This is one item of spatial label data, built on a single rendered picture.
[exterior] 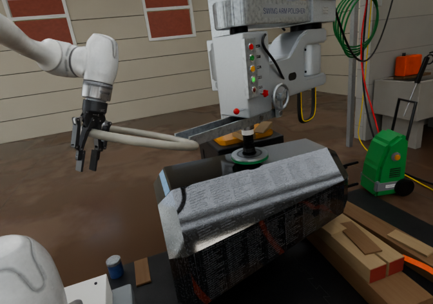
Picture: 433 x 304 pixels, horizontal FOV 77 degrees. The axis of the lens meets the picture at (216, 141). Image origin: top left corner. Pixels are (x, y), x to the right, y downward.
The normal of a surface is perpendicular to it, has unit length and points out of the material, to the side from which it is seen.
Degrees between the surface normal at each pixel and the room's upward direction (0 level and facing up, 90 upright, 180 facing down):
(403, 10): 90
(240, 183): 45
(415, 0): 90
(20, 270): 66
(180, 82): 90
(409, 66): 90
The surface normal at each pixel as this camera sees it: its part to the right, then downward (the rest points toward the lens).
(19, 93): 0.34, 0.26
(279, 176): 0.17, -0.49
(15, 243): -0.07, -0.93
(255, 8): 0.68, 0.15
